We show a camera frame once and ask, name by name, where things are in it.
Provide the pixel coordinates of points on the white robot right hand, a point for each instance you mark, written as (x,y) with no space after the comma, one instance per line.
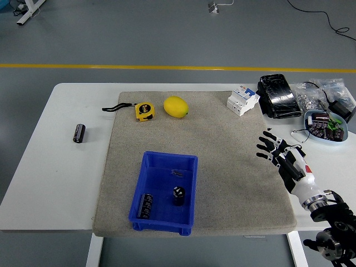
(306,183)

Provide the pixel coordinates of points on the dark cylindrical battery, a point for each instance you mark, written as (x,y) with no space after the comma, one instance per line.
(146,206)
(179,197)
(79,133)

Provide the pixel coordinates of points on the blue plastic box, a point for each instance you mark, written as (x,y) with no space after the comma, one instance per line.
(164,180)

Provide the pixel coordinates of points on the light blue bowl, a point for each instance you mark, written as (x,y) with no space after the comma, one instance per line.
(309,131)

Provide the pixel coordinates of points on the dark capacitor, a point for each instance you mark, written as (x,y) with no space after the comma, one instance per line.
(338,134)
(329,134)
(317,129)

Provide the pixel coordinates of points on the green plastic parts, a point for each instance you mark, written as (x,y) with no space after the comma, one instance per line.
(335,123)

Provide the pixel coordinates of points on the white table leg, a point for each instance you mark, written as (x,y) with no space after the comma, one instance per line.
(298,250)
(94,250)

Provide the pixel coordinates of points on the large maroon capacitor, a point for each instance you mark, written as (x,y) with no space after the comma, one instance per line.
(320,116)

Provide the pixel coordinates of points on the black power adapter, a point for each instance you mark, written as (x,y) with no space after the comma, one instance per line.
(342,108)

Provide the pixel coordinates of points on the clear bag of nuts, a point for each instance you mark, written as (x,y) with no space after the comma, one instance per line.
(306,98)

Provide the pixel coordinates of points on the black wrapped device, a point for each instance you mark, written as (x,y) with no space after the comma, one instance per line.
(279,96)

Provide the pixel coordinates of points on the clear plastic bag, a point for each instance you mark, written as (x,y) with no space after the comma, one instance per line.
(338,89)

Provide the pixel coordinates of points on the white circuit breaker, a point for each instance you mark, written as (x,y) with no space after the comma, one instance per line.
(241,100)

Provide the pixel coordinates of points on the grey-brown mat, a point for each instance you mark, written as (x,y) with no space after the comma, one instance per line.
(194,139)

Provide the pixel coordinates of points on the small dark part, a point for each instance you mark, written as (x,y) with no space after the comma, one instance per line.
(177,172)

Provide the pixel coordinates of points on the yellow lemon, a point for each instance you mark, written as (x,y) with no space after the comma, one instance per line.
(175,106)

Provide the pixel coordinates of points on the yellow tape measure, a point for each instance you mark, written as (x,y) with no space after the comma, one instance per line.
(144,111)

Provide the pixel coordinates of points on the white stand foot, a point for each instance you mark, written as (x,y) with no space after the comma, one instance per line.
(29,12)

